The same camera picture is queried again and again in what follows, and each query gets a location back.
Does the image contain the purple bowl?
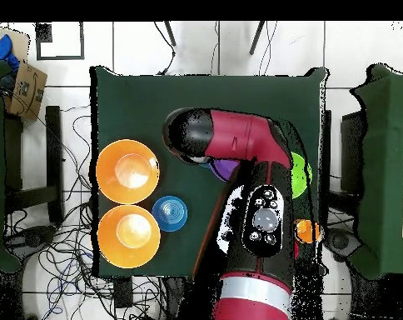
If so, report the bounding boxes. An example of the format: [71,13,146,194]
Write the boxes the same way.
[208,158,241,183]

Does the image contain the large orange bowl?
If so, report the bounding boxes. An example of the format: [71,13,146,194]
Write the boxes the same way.
[97,204,162,270]
[95,138,162,205]

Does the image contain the large green bowl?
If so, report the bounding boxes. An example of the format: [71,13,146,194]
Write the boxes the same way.
[290,152,313,200]

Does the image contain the dark green table cloth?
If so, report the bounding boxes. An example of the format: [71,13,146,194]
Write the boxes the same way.
[89,65,331,278]

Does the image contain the orange cup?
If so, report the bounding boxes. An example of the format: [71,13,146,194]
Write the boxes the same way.
[293,218,322,245]

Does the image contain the black power strip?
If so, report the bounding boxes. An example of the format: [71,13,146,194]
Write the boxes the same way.
[113,276,134,309]

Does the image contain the black tripod leg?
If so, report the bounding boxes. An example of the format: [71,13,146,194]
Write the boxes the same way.
[163,20,177,48]
[248,20,266,56]

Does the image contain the black bench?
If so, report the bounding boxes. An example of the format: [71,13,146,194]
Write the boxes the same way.
[2,105,64,224]

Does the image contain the cardboard box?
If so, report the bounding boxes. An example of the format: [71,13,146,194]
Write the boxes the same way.
[2,59,48,121]

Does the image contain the blue cloth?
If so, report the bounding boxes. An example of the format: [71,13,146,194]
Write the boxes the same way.
[0,33,21,73]

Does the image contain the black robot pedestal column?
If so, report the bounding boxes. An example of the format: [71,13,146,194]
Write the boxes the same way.
[164,275,222,320]

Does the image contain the tangle of cables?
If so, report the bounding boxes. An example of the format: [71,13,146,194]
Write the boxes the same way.
[2,106,166,320]

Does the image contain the black pedestal foot with knob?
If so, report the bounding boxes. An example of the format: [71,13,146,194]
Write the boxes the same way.
[4,224,57,258]

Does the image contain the black square frame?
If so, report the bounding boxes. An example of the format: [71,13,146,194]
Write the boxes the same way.
[34,21,86,62]

